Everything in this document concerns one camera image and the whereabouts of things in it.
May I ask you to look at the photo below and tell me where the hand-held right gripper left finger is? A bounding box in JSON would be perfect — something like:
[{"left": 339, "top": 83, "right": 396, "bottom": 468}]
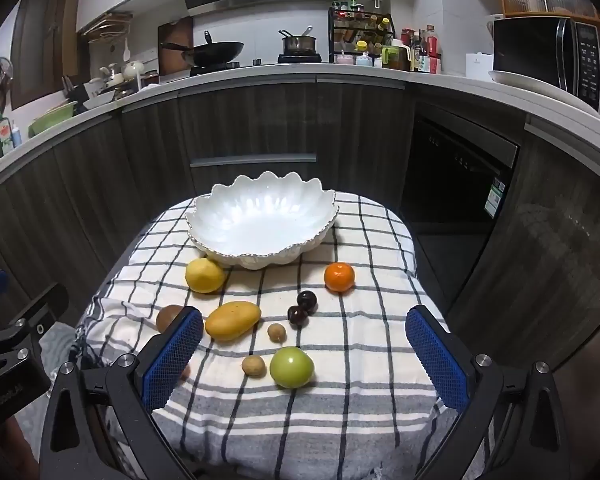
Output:
[{"left": 39, "top": 306, "right": 204, "bottom": 480}]

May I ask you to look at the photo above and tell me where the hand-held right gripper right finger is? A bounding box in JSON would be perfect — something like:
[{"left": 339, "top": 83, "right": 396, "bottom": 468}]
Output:
[{"left": 405, "top": 305, "right": 571, "bottom": 480}]

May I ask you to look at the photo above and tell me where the brown kiwi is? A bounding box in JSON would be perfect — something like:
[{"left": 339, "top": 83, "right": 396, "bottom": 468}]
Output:
[{"left": 156, "top": 305, "right": 185, "bottom": 333}]

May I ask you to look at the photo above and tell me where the yellow mango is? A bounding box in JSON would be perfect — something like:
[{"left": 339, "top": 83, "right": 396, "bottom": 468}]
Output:
[{"left": 204, "top": 301, "right": 262, "bottom": 342}]

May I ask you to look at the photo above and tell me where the green round fruit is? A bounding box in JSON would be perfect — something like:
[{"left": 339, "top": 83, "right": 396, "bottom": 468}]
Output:
[{"left": 269, "top": 346, "right": 315, "bottom": 390}]

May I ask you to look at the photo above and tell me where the white scalloped bowl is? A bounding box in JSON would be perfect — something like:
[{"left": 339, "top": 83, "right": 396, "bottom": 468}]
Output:
[{"left": 185, "top": 170, "right": 340, "bottom": 271}]

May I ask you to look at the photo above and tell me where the yellow lemon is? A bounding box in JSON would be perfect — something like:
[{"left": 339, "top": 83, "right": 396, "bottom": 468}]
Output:
[{"left": 185, "top": 257, "right": 227, "bottom": 294}]

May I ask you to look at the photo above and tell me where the white blue checked cloth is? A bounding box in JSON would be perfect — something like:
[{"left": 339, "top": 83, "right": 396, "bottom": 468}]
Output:
[{"left": 75, "top": 192, "right": 453, "bottom": 480}]

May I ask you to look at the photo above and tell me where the orange tangerine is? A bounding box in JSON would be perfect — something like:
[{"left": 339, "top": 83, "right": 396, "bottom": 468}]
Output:
[{"left": 324, "top": 262, "right": 356, "bottom": 293}]

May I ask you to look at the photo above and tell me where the green soap bottle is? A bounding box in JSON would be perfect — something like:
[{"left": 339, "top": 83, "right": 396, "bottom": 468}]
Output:
[{"left": 0, "top": 117, "right": 16, "bottom": 158}]

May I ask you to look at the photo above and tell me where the black built-in dishwasher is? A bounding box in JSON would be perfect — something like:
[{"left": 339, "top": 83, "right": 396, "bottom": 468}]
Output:
[{"left": 400, "top": 102, "right": 521, "bottom": 301}]

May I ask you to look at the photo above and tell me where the white plate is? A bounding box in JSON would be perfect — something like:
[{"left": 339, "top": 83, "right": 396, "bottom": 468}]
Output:
[{"left": 488, "top": 70, "right": 600, "bottom": 116}]

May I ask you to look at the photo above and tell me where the white box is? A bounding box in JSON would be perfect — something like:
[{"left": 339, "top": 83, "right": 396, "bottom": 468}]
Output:
[{"left": 464, "top": 52, "right": 496, "bottom": 81}]

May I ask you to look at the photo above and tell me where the black gas stove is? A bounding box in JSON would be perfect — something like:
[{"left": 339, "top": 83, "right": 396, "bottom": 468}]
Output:
[{"left": 190, "top": 54, "right": 323, "bottom": 77}]

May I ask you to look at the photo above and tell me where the green plastic jug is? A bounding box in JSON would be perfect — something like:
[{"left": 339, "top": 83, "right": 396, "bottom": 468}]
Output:
[{"left": 380, "top": 45, "right": 411, "bottom": 71}]

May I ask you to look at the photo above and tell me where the black wok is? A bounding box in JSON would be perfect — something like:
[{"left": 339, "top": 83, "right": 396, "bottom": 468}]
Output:
[{"left": 160, "top": 30, "right": 245, "bottom": 68}]

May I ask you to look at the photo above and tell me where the brown cutting board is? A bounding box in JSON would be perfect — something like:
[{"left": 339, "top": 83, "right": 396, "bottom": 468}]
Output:
[{"left": 157, "top": 16, "right": 196, "bottom": 77}]

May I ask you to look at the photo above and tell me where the red sauce bottle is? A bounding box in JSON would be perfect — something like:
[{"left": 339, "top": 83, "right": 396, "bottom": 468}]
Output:
[{"left": 425, "top": 25, "right": 441, "bottom": 73}]

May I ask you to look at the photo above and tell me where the black microwave oven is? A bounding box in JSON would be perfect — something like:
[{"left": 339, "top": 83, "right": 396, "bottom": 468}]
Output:
[{"left": 492, "top": 16, "right": 600, "bottom": 116}]

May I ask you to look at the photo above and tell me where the steel saucepan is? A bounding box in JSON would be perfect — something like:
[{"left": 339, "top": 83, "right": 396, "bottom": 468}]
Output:
[{"left": 278, "top": 26, "right": 317, "bottom": 57}]

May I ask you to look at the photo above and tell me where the black spice rack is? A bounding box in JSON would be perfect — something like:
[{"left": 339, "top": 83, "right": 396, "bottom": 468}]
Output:
[{"left": 328, "top": 7, "right": 396, "bottom": 63}]

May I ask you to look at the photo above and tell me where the grey drawer handle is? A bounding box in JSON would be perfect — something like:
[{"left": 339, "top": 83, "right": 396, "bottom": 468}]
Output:
[{"left": 190, "top": 152, "right": 318, "bottom": 168}]

